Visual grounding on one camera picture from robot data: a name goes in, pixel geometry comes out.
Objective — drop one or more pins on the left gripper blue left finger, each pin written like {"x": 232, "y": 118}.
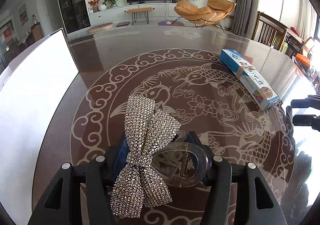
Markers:
{"x": 61, "y": 202}

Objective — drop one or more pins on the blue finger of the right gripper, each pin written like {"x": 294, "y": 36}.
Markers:
{"x": 312, "y": 101}
{"x": 307, "y": 120}

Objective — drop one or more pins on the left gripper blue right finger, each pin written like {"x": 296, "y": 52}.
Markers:
{"x": 255, "y": 201}

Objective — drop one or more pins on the blue white cardboard box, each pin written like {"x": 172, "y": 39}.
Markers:
{"x": 260, "y": 90}

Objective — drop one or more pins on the rhinestone bow hair clip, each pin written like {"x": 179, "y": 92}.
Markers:
{"x": 148, "y": 131}

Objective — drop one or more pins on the orange object on sideboard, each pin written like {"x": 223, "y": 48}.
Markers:
{"x": 305, "y": 61}

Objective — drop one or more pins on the wooden dining chair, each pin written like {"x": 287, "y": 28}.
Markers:
{"x": 269, "y": 31}

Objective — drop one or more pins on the white storage bin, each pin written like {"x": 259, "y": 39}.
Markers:
{"x": 32, "y": 87}

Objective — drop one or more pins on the orange lounge chair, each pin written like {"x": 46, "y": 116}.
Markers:
{"x": 211, "y": 14}

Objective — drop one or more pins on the grey curtain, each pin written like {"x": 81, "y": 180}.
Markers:
{"x": 245, "y": 18}

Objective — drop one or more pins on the white tv cabinet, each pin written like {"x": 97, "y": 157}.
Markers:
{"x": 139, "y": 12}

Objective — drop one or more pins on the red flower vase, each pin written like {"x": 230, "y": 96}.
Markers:
{"x": 94, "y": 4}

